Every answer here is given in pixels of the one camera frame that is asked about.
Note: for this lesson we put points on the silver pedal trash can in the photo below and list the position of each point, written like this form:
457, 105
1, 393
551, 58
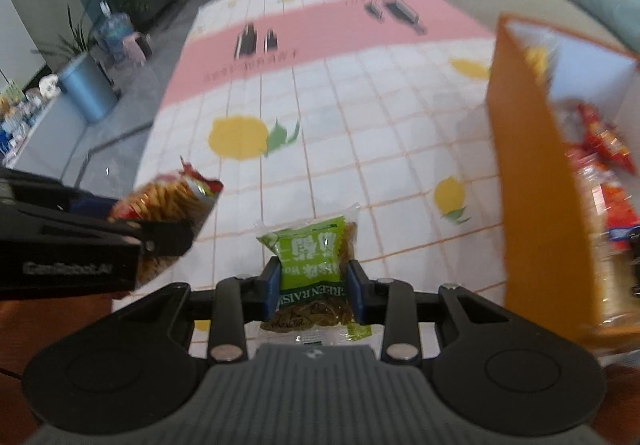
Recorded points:
87, 87

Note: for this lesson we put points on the pink checked printed tablecloth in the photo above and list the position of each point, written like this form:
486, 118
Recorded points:
360, 90

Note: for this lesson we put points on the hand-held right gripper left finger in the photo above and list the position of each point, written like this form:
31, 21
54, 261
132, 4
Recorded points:
271, 290

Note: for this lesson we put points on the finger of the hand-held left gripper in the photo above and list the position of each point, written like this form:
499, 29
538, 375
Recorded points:
167, 239
92, 206

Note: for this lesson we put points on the blue water jug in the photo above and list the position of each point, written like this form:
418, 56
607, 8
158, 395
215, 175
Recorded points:
116, 32

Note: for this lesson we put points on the white cluttered sideboard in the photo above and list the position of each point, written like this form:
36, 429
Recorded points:
25, 122

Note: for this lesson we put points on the clear waffle packet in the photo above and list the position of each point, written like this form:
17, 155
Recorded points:
587, 205

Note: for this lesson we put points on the pink space heater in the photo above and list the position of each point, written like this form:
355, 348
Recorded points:
137, 49

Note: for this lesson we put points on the orange cardboard box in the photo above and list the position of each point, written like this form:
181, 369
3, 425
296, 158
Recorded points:
530, 185

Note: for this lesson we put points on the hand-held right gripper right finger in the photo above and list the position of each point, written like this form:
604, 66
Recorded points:
356, 292

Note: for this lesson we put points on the clear crispy sticks packet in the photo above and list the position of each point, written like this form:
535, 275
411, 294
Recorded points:
165, 197

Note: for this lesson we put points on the light blue cushion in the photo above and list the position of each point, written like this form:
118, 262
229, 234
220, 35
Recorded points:
612, 5

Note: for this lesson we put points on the potted leafy plant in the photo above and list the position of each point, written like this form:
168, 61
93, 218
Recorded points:
75, 40

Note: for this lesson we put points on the green raisin packet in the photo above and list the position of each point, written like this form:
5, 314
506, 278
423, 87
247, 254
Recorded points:
312, 255

